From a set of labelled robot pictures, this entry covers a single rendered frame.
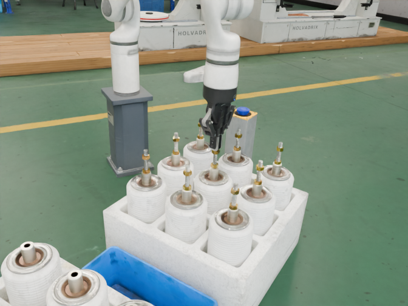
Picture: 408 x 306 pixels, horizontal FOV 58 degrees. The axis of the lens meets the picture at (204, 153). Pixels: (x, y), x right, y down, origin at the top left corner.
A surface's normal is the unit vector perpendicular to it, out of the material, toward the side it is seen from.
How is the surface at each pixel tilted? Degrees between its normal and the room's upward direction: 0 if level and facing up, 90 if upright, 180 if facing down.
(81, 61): 90
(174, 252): 90
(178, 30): 90
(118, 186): 0
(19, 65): 90
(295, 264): 0
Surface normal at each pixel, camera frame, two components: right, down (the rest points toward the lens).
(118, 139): -0.29, 0.44
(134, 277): -0.53, 0.34
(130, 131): 0.47, 0.44
